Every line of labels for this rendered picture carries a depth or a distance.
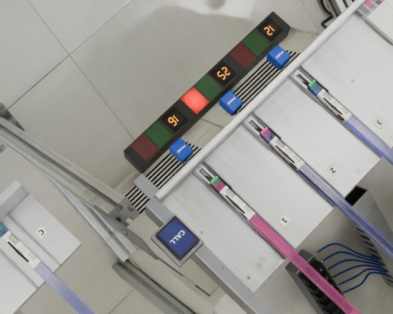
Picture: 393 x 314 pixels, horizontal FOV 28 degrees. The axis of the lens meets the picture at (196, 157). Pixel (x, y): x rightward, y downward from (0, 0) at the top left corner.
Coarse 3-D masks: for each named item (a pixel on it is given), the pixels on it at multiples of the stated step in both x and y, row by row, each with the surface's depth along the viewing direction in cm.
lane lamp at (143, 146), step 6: (138, 138) 120; (144, 138) 120; (132, 144) 120; (138, 144) 120; (144, 144) 120; (150, 144) 120; (138, 150) 120; (144, 150) 120; (150, 150) 120; (156, 150) 120; (144, 156) 119; (150, 156) 119
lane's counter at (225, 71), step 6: (222, 66) 124; (228, 66) 124; (210, 72) 124; (216, 72) 124; (222, 72) 124; (228, 72) 124; (234, 72) 124; (216, 78) 124; (222, 78) 124; (228, 78) 124; (222, 84) 123
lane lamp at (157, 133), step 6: (150, 126) 121; (156, 126) 121; (162, 126) 121; (150, 132) 121; (156, 132) 121; (162, 132) 121; (168, 132) 121; (150, 138) 120; (156, 138) 120; (162, 138) 120; (168, 138) 120; (156, 144) 120; (162, 144) 120
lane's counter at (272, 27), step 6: (270, 18) 127; (264, 24) 127; (270, 24) 127; (276, 24) 127; (258, 30) 127; (264, 30) 127; (270, 30) 127; (276, 30) 127; (282, 30) 127; (270, 36) 126; (276, 36) 126
